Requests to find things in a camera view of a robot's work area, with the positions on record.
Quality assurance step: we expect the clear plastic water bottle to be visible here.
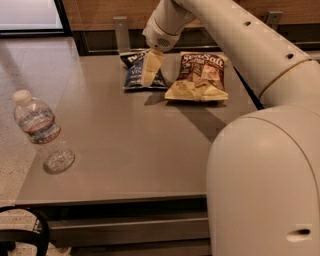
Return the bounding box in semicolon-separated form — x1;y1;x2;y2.
12;89;76;174

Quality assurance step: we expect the left metal bracket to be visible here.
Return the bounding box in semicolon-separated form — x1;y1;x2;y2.
113;16;131;53

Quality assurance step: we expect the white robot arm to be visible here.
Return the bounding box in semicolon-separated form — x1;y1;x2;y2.
144;0;320;256

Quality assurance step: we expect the metal bracket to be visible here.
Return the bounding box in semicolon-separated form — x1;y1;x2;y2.
265;11;282;25
113;16;131;53

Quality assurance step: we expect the grey table drawer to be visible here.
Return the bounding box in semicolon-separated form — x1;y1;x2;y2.
49;212;210;247

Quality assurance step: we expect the brown sea salt chip bag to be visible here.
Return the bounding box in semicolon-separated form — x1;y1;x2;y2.
165;52;228;102

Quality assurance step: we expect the right metal bracket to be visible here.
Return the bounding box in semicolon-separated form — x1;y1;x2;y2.
265;11;282;25

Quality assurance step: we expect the blue chip bag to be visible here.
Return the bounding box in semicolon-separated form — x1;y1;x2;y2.
120;51;168;91

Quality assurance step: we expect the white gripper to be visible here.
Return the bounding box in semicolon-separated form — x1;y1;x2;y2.
141;0;195;87

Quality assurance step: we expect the black chair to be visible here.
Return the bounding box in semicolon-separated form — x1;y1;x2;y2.
0;206;50;256

